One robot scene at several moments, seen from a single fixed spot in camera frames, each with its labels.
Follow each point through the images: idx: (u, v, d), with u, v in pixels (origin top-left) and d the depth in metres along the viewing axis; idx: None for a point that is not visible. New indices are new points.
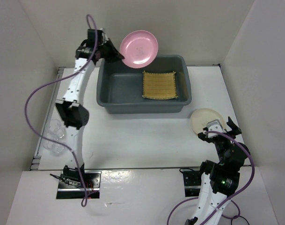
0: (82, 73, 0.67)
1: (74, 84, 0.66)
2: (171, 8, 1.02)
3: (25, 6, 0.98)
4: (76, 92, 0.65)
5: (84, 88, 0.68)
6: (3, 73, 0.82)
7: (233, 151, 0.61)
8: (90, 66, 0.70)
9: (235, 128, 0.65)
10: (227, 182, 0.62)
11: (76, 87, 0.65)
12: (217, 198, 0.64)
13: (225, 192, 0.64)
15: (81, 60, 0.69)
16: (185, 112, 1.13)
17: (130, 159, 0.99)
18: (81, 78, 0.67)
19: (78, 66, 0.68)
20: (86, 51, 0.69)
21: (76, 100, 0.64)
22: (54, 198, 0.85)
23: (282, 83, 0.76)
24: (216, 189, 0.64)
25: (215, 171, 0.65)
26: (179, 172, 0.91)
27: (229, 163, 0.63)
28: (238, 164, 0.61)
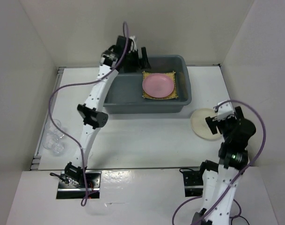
0: (103, 81, 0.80)
1: (95, 92, 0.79)
2: (171, 7, 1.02)
3: (26, 7, 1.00)
4: (96, 100, 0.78)
5: (104, 96, 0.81)
6: (3, 73, 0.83)
7: (240, 123, 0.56)
8: (113, 75, 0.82)
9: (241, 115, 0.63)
10: (237, 158, 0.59)
11: (97, 95, 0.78)
12: (230, 174, 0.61)
13: (237, 168, 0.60)
15: (105, 67, 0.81)
16: (184, 112, 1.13)
17: (131, 159, 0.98)
18: (103, 86, 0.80)
19: (102, 73, 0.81)
20: (109, 58, 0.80)
21: (96, 107, 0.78)
22: (54, 198, 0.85)
23: (281, 82, 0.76)
24: (226, 165, 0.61)
25: (224, 146, 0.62)
26: (179, 172, 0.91)
27: (236, 137, 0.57)
28: (248, 134, 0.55)
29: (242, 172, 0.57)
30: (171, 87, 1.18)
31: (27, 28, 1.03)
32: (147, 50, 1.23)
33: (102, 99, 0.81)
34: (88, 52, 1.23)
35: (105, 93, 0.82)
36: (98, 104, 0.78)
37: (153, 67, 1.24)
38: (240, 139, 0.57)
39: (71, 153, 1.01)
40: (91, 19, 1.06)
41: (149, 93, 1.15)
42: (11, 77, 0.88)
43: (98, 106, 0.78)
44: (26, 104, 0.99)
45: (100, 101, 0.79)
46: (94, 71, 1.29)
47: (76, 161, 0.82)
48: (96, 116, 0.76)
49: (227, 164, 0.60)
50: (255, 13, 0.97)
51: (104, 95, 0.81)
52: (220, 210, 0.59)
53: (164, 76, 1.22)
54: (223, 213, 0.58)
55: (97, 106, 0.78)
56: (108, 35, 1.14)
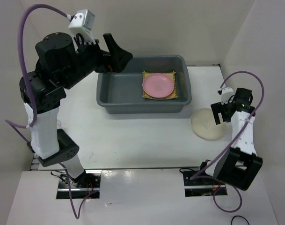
0: (34, 128, 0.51)
1: (33, 137, 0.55)
2: (171, 8, 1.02)
3: (26, 7, 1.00)
4: (39, 148, 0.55)
5: (52, 144, 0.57)
6: (3, 72, 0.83)
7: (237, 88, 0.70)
8: (47, 116, 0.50)
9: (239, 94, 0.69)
10: (246, 106, 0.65)
11: (36, 143, 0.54)
12: (244, 115, 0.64)
13: (249, 111, 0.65)
15: (28, 107, 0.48)
16: (184, 112, 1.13)
17: (131, 159, 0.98)
18: (37, 134, 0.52)
19: (30, 116, 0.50)
20: (27, 93, 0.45)
21: (40, 154, 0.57)
22: (54, 197, 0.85)
23: (282, 81, 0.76)
24: (239, 108, 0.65)
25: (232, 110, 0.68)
26: (179, 172, 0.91)
27: (241, 95, 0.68)
28: (247, 93, 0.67)
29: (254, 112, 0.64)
30: (171, 89, 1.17)
31: (27, 27, 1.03)
32: (147, 50, 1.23)
33: (51, 148, 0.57)
34: None
35: (54, 138, 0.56)
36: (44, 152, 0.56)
37: (153, 68, 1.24)
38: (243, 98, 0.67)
39: None
40: None
41: (149, 92, 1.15)
42: (11, 76, 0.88)
43: (44, 155, 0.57)
44: None
45: (45, 149, 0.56)
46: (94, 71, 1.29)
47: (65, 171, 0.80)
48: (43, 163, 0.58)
49: (240, 108, 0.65)
50: (255, 12, 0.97)
51: (52, 140, 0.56)
52: (244, 139, 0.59)
53: (165, 78, 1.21)
54: (248, 141, 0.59)
55: (42, 155, 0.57)
56: None
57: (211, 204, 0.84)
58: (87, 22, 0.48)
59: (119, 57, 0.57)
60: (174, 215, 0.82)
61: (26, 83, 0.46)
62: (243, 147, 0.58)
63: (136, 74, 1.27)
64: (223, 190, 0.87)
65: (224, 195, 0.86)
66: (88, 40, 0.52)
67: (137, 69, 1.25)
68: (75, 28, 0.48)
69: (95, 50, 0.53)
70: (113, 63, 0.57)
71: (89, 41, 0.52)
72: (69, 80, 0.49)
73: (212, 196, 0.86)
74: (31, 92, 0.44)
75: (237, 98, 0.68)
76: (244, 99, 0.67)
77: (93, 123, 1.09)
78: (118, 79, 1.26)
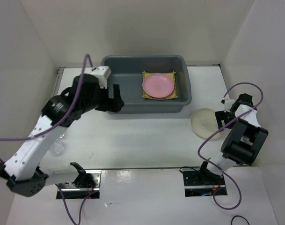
0: (37, 140, 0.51)
1: (22, 151, 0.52)
2: (171, 8, 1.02)
3: (26, 7, 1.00)
4: (20, 165, 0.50)
5: (33, 166, 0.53)
6: (4, 73, 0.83)
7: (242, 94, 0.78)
8: (54, 133, 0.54)
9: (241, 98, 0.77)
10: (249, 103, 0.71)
11: (23, 158, 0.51)
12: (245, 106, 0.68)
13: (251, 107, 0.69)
15: (45, 120, 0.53)
16: (184, 112, 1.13)
17: (131, 159, 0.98)
18: (34, 146, 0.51)
19: (39, 129, 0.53)
20: (56, 110, 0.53)
21: (16, 175, 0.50)
22: (54, 197, 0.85)
23: (282, 82, 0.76)
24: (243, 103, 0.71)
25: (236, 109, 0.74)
26: (179, 172, 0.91)
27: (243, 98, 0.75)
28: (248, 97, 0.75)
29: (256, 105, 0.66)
30: (171, 90, 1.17)
31: (27, 27, 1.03)
32: (147, 50, 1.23)
33: (29, 170, 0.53)
34: (88, 52, 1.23)
35: (37, 160, 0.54)
36: (23, 171, 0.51)
37: (153, 68, 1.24)
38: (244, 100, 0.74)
39: (71, 153, 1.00)
40: (91, 19, 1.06)
41: (148, 92, 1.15)
42: (11, 77, 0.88)
43: (20, 174, 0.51)
44: (26, 104, 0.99)
45: (26, 168, 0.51)
46: None
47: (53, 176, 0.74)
48: (13, 184, 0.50)
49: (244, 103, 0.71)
50: (255, 12, 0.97)
51: (36, 161, 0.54)
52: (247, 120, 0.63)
53: (165, 78, 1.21)
54: (252, 121, 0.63)
55: (18, 174, 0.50)
56: (108, 35, 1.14)
57: (211, 203, 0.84)
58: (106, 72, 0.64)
59: (120, 101, 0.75)
60: (174, 215, 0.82)
61: (54, 101, 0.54)
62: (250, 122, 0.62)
63: (136, 74, 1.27)
64: (223, 190, 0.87)
65: (224, 195, 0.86)
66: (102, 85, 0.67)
67: (137, 69, 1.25)
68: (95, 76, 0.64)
69: (105, 93, 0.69)
70: (113, 104, 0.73)
71: (102, 86, 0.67)
72: (84, 109, 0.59)
73: (212, 195, 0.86)
74: (60, 110, 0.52)
75: (239, 101, 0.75)
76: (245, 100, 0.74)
77: (93, 123, 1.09)
78: (118, 79, 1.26)
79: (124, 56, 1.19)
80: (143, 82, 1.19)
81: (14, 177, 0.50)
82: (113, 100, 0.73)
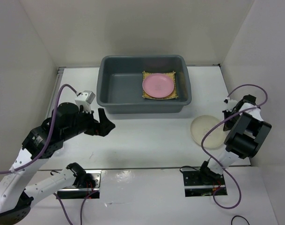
0: (18, 174, 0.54)
1: (3, 184, 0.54)
2: (170, 8, 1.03)
3: (26, 7, 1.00)
4: (2, 198, 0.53)
5: (17, 197, 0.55)
6: (3, 73, 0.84)
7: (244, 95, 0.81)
8: (35, 164, 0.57)
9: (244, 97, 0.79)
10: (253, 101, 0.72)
11: (3, 191, 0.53)
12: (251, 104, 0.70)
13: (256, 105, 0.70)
15: (25, 153, 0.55)
16: (184, 112, 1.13)
17: (131, 159, 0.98)
18: (15, 179, 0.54)
19: (19, 162, 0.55)
20: (36, 143, 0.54)
21: None
22: (54, 197, 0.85)
23: (282, 82, 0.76)
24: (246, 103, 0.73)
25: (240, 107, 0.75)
26: (179, 172, 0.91)
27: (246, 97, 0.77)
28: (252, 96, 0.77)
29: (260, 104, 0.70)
30: (171, 90, 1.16)
31: (27, 28, 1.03)
32: (147, 50, 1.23)
33: (13, 201, 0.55)
34: (88, 52, 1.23)
35: (20, 191, 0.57)
36: (4, 204, 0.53)
37: (153, 68, 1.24)
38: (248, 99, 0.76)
39: (71, 153, 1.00)
40: (91, 19, 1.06)
41: (148, 92, 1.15)
42: (11, 77, 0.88)
43: (1, 206, 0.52)
44: (26, 104, 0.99)
45: (8, 200, 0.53)
46: (94, 71, 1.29)
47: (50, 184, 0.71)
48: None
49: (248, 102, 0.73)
50: (254, 12, 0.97)
51: (18, 193, 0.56)
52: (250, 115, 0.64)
53: (165, 78, 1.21)
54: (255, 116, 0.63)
55: (0, 207, 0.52)
56: (108, 35, 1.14)
57: (211, 203, 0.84)
58: (90, 98, 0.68)
59: (107, 125, 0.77)
60: (174, 215, 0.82)
61: (34, 133, 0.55)
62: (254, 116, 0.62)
63: (136, 74, 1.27)
64: (223, 190, 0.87)
65: (224, 195, 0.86)
66: (86, 109, 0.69)
67: (137, 69, 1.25)
68: (79, 102, 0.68)
69: (89, 118, 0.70)
70: (100, 129, 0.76)
71: (87, 110, 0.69)
72: (65, 137, 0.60)
73: (212, 195, 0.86)
74: (40, 142, 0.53)
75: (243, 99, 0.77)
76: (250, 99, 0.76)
77: None
78: (118, 79, 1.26)
79: (124, 56, 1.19)
80: (143, 82, 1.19)
81: None
82: (100, 125, 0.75)
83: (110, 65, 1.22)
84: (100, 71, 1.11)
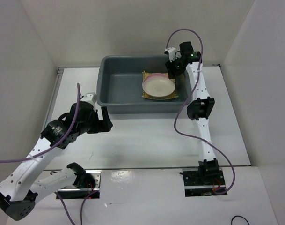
0: (35, 160, 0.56)
1: (18, 171, 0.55)
2: (170, 8, 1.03)
3: (26, 8, 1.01)
4: (16, 185, 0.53)
5: (27, 187, 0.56)
6: (4, 73, 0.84)
7: (181, 44, 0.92)
8: (52, 153, 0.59)
9: (184, 46, 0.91)
10: (194, 54, 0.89)
11: (20, 177, 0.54)
12: (195, 66, 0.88)
13: (197, 57, 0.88)
15: (43, 141, 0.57)
16: (185, 112, 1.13)
17: (130, 159, 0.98)
18: (32, 166, 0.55)
19: (37, 150, 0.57)
20: (55, 132, 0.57)
21: (10, 195, 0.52)
22: (54, 197, 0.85)
23: (282, 82, 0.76)
24: (190, 61, 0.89)
25: (185, 60, 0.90)
26: (179, 174, 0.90)
27: (186, 48, 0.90)
28: (190, 46, 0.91)
29: (200, 59, 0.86)
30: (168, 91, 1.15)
31: (28, 28, 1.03)
32: (147, 50, 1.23)
33: (24, 191, 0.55)
34: (88, 52, 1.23)
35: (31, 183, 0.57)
36: (18, 191, 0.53)
37: (152, 68, 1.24)
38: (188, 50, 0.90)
39: (71, 153, 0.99)
40: (90, 19, 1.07)
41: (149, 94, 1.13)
42: (11, 77, 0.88)
43: (15, 194, 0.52)
44: (26, 104, 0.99)
45: (22, 188, 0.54)
46: (93, 70, 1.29)
47: (47, 190, 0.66)
48: (8, 205, 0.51)
49: (191, 61, 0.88)
50: (254, 12, 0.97)
51: (30, 183, 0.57)
52: (200, 89, 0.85)
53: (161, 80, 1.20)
54: (203, 90, 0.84)
55: (13, 194, 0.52)
56: (107, 35, 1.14)
57: (211, 203, 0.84)
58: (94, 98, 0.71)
59: (107, 123, 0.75)
60: (173, 215, 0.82)
61: (53, 124, 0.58)
62: (201, 94, 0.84)
63: (136, 74, 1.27)
64: (223, 190, 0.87)
65: (225, 194, 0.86)
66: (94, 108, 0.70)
67: (137, 69, 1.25)
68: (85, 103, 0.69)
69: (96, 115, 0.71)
70: (105, 125, 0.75)
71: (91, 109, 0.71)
72: (79, 131, 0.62)
73: (212, 195, 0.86)
74: (59, 133, 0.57)
75: (184, 50, 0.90)
76: (188, 48, 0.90)
77: None
78: (118, 79, 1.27)
79: (125, 56, 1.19)
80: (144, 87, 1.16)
81: (8, 198, 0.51)
82: (103, 121, 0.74)
83: (110, 65, 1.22)
84: (100, 72, 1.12)
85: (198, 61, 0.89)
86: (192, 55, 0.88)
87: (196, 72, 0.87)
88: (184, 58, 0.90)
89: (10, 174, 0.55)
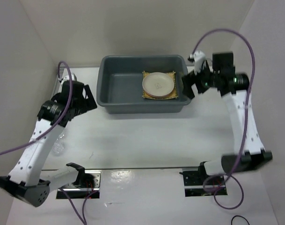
0: (40, 142, 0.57)
1: (25, 158, 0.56)
2: (170, 8, 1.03)
3: (26, 8, 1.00)
4: (27, 170, 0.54)
5: (38, 170, 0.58)
6: (3, 73, 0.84)
7: (215, 55, 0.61)
8: (54, 133, 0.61)
9: (221, 59, 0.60)
10: (239, 79, 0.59)
11: (29, 162, 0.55)
12: (241, 98, 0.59)
13: (243, 85, 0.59)
15: (44, 122, 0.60)
16: (185, 112, 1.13)
17: (130, 159, 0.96)
18: (38, 148, 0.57)
19: (39, 131, 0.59)
20: (51, 111, 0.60)
21: (25, 180, 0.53)
22: (54, 197, 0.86)
23: (282, 82, 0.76)
24: (232, 90, 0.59)
25: (222, 86, 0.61)
26: (179, 174, 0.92)
27: (224, 63, 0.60)
28: (231, 56, 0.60)
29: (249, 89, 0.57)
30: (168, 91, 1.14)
31: (27, 28, 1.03)
32: (147, 50, 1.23)
33: (36, 175, 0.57)
34: (88, 52, 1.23)
35: (40, 166, 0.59)
36: (31, 175, 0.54)
37: (153, 68, 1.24)
38: (228, 68, 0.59)
39: (71, 153, 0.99)
40: (90, 19, 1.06)
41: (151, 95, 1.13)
42: (10, 76, 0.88)
43: (29, 178, 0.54)
44: (26, 104, 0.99)
45: (33, 171, 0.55)
46: (93, 70, 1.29)
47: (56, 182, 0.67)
48: (25, 189, 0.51)
49: (235, 90, 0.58)
50: (254, 12, 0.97)
51: (40, 167, 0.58)
52: (250, 136, 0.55)
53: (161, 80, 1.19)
54: (254, 138, 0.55)
55: (27, 179, 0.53)
56: (107, 35, 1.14)
57: (211, 204, 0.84)
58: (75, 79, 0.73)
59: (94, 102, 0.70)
60: (173, 215, 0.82)
61: (48, 105, 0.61)
62: (251, 146, 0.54)
63: (136, 74, 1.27)
64: (223, 190, 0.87)
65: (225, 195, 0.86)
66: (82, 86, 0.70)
67: (137, 69, 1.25)
68: None
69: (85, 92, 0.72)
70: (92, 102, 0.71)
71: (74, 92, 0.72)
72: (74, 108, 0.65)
73: (213, 195, 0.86)
74: (56, 111, 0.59)
75: (221, 69, 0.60)
76: (229, 66, 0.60)
77: (92, 123, 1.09)
78: (119, 79, 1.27)
79: (124, 56, 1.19)
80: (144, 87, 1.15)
81: (23, 183, 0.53)
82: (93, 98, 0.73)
83: (110, 65, 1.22)
84: (100, 72, 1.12)
85: (244, 89, 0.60)
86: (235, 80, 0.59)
87: (241, 109, 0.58)
88: (221, 82, 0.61)
89: (18, 162, 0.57)
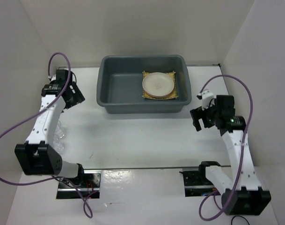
0: (50, 110, 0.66)
1: (39, 123, 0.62)
2: (170, 8, 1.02)
3: (25, 8, 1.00)
4: (44, 131, 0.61)
5: (52, 135, 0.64)
6: (3, 74, 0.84)
7: (220, 98, 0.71)
8: (59, 108, 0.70)
9: (222, 101, 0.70)
10: (236, 120, 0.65)
11: (44, 125, 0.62)
12: (237, 136, 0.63)
13: (241, 126, 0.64)
15: (49, 97, 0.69)
16: (185, 112, 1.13)
17: (130, 158, 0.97)
18: (50, 115, 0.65)
19: (46, 104, 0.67)
20: (54, 89, 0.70)
21: (44, 139, 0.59)
22: (54, 197, 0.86)
23: (282, 82, 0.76)
24: (230, 128, 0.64)
25: (222, 125, 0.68)
26: (179, 173, 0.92)
27: (225, 105, 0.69)
28: (231, 103, 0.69)
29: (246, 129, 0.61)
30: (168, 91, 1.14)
31: (27, 28, 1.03)
32: (147, 50, 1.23)
33: (50, 137, 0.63)
34: (88, 52, 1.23)
35: (53, 132, 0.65)
36: (48, 135, 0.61)
37: (153, 68, 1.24)
38: (227, 110, 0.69)
39: (71, 153, 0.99)
40: (90, 19, 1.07)
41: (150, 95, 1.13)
42: (10, 77, 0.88)
43: (47, 137, 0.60)
44: (26, 104, 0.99)
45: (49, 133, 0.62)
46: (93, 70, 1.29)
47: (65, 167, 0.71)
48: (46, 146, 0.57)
49: (231, 129, 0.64)
50: (254, 12, 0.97)
51: (52, 132, 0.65)
52: (247, 172, 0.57)
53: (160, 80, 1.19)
54: (251, 174, 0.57)
55: (46, 138, 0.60)
56: (107, 35, 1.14)
57: (211, 203, 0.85)
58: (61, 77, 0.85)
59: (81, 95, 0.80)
60: (173, 215, 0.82)
61: (49, 85, 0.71)
62: (247, 183, 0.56)
63: (136, 74, 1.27)
64: None
65: None
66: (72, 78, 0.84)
67: (137, 69, 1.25)
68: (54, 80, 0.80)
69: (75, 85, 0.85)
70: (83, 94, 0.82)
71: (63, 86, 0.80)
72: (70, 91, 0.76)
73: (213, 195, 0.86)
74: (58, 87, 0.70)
75: (221, 110, 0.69)
76: (228, 108, 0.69)
77: (92, 123, 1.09)
78: (119, 79, 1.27)
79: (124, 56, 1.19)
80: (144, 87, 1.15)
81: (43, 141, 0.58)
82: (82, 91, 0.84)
83: (110, 65, 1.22)
84: (100, 72, 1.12)
85: (241, 129, 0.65)
86: (231, 121, 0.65)
87: (239, 146, 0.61)
88: (220, 122, 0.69)
89: (32, 129, 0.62)
